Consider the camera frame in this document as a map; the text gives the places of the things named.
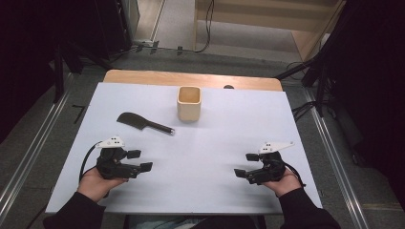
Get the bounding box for wooden table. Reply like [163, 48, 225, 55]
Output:
[103, 70, 284, 93]

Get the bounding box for hanging black cable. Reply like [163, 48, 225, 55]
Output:
[193, 0, 216, 53]

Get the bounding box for black cabinet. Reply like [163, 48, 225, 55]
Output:
[94, 0, 134, 61]

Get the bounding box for dark curtain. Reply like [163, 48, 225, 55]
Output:
[324, 0, 405, 208]
[0, 0, 61, 144]

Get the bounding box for person's left hand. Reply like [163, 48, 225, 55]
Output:
[76, 166, 129, 203]

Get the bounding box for black metal stand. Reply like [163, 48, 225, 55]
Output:
[47, 41, 113, 104]

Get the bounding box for hand-held gripper cable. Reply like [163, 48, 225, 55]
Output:
[78, 141, 103, 183]
[282, 161, 307, 189]

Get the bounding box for metal floor rail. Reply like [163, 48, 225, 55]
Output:
[302, 88, 372, 229]
[0, 73, 76, 220]

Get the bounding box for wooden shelf unit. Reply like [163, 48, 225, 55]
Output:
[193, 0, 348, 63]

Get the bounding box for black tripod stand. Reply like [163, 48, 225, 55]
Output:
[275, 41, 338, 118]

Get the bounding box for left hand-held gripper cable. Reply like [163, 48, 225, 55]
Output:
[78, 141, 103, 183]

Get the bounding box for beige square cup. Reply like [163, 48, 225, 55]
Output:
[177, 86, 203, 122]

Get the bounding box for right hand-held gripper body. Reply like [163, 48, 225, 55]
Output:
[253, 141, 295, 186]

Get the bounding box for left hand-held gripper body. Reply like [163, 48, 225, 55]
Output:
[95, 135, 142, 180]

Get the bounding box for person's right hand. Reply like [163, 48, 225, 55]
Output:
[261, 167, 303, 198]

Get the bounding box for white board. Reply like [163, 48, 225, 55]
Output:
[45, 81, 323, 215]

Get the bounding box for black kitchen knife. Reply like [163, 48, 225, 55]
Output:
[116, 112, 176, 136]

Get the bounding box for right hand-held gripper cable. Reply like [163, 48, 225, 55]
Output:
[282, 161, 307, 189]

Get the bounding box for black floor cables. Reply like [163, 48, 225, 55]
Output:
[290, 100, 319, 122]

